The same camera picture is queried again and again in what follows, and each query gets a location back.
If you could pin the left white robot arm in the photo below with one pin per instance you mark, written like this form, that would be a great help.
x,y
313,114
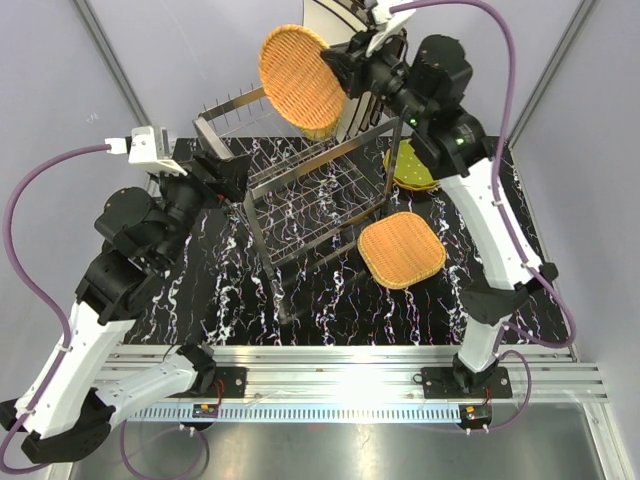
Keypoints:
x,y
64,415

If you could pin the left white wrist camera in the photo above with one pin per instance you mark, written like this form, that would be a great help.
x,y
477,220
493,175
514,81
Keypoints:
x,y
147,147

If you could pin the green polka dot plate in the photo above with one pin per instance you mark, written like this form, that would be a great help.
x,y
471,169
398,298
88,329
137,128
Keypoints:
x,y
406,148

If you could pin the orange polka dot plate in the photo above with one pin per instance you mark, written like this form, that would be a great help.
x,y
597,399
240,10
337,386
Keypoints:
x,y
420,180

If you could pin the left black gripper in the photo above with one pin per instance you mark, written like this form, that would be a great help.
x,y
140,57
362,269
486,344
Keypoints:
x,y
230,184

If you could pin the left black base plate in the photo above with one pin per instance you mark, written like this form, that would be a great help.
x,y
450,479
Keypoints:
x,y
229,381

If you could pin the white middle square plate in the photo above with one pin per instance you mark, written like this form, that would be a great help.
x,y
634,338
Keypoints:
x,y
372,115

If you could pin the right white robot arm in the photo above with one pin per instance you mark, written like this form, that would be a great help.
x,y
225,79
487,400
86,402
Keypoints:
x,y
426,95

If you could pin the round woven wicker plate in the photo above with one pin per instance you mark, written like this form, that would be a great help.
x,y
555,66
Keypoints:
x,y
299,85

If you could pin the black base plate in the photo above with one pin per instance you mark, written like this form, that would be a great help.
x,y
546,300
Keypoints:
x,y
440,383
229,381

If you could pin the cream black-rimmed square plate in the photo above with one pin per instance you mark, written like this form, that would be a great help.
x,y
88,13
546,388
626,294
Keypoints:
x,y
336,22

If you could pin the aluminium mounting rail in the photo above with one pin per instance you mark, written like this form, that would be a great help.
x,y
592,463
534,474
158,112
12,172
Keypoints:
x,y
370,385

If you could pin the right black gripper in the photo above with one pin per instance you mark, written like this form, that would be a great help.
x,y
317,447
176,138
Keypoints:
x,y
350,63

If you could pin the woven wicker tray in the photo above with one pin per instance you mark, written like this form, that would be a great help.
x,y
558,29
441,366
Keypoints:
x,y
401,250

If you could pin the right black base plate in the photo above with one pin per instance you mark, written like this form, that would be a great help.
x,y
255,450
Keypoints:
x,y
440,383

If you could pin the stainless steel dish rack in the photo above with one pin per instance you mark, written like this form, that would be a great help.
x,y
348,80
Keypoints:
x,y
302,194

